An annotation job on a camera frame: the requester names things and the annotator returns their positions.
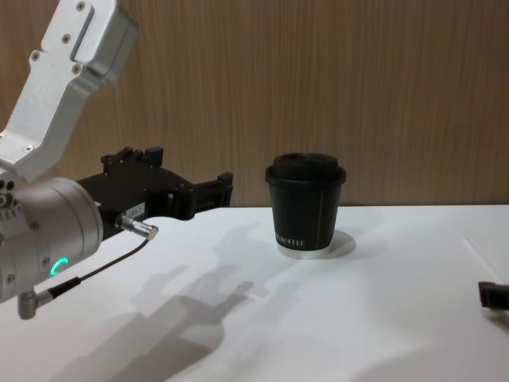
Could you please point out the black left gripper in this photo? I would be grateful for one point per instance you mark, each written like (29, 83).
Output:
(131, 191)

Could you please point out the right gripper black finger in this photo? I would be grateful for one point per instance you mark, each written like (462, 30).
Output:
(495, 295)

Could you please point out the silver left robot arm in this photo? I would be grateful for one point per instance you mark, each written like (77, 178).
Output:
(51, 223)

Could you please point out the black plastic cup lid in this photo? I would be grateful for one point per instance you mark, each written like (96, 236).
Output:
(305, 169)

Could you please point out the black paper cup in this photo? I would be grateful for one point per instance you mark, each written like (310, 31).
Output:
(305, 223)

